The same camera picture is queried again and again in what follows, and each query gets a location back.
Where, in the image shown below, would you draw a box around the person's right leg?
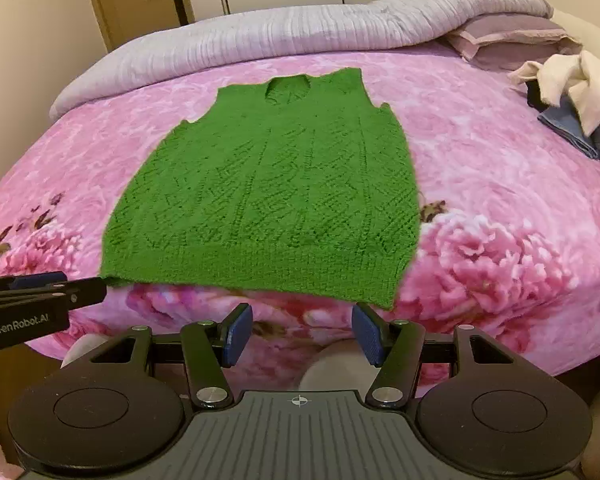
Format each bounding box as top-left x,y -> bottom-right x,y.
299,339 -> 378,392

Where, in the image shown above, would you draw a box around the pink floral blanket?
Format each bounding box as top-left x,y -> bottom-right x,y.
0,42 -> 600,376

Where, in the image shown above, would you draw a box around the person's left leg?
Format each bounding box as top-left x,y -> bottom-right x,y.
60,332 -> 113,368

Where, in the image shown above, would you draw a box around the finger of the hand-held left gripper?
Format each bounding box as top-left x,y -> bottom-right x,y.
0,277 -> 109,310
0,271 -> 69,297

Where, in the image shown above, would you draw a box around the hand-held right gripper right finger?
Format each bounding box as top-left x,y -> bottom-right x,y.
351,302 -> 521,409

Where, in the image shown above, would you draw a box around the brown wooden door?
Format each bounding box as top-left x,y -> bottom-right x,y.
82,0 -> 196,53

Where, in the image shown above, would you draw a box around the cream headboard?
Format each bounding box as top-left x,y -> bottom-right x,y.
550,7 -> 600,63

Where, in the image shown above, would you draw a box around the green knitted vest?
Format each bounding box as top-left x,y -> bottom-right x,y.
99,68 -> 422,311

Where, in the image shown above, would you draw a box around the blue jeans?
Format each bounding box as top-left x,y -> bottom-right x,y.
537,100 -> 600,162

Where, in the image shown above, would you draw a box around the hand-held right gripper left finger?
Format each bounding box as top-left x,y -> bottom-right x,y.
90,302 -> 255,409

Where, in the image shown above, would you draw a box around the person's leg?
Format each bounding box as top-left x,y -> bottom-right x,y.
60,332 -> 113,368
299,339 -> 378,392

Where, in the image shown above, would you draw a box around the dark garment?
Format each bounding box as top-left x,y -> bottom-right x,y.
525,80 -> 550,112

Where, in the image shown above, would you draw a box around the cream garment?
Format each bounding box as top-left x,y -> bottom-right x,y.
507,50 -> 600,136

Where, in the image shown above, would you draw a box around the grey striped quilt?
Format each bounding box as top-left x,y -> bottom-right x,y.
49,0 -> 555,122

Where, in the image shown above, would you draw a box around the purple pillow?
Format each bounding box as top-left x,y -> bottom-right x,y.
445,14 -> 583,72

